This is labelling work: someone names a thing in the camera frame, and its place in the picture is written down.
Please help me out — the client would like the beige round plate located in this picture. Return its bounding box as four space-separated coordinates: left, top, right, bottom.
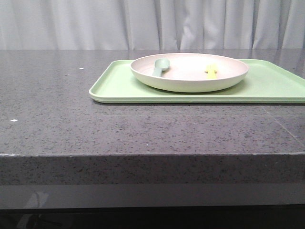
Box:
130 53 249 93

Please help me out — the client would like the teal green plastic spoon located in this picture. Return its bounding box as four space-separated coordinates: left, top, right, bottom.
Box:
152 58 170 77

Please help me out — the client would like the white pleated curtain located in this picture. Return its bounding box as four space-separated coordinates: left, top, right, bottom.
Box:
0 0 305 50

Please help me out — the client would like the light green rectangular tray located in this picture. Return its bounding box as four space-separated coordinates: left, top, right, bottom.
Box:
89 59 305 104

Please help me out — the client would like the yellow plastic fork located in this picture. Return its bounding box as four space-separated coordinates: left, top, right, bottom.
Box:
205 63 217 79

